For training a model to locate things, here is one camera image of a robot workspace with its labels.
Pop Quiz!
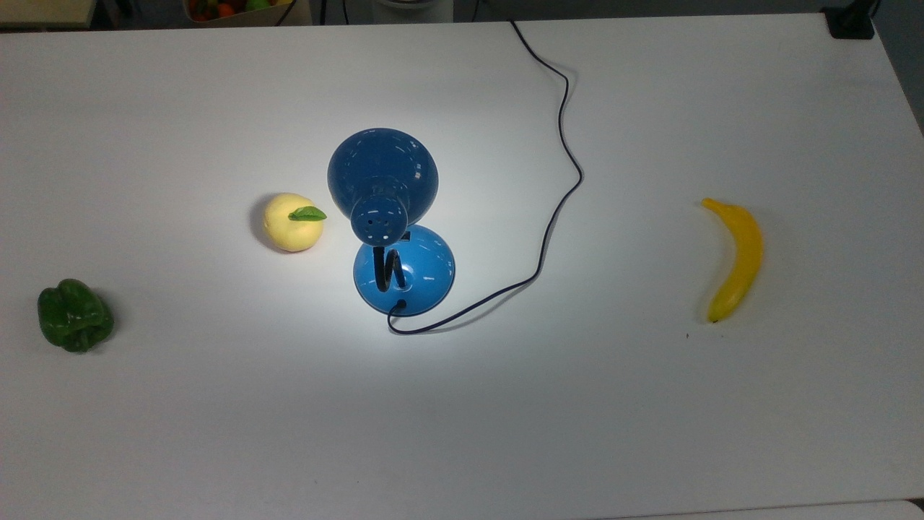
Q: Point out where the blue desk lamp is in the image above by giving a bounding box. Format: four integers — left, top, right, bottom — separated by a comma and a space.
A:
327, 128, 456, 317

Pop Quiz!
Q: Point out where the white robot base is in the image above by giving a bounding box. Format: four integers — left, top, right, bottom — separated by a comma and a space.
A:
373, 0, 454, 24

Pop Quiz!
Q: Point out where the yellow peach with green leaf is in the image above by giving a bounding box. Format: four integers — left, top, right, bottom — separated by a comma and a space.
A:
262, 193, 328, 254

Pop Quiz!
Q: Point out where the yellow banana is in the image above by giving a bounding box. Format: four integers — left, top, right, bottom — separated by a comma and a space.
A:
701, 198, 764, 324

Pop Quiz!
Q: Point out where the basket of toy fruit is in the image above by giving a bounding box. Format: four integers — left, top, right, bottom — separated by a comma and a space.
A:
184, 0, 313, 27

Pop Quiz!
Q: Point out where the green bell pepper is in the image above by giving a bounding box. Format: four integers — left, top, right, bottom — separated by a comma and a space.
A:
37, 279, 116, 354

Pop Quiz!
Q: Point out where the beige side table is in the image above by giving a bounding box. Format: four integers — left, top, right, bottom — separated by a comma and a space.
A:
0, 0, 98, 30

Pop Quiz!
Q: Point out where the black lamp power cable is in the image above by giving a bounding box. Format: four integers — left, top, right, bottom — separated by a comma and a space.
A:
387, 20, 584, 335

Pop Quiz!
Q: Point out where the black camera pole with clamp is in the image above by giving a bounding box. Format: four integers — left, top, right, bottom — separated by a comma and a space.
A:
823, 0, 879, 40

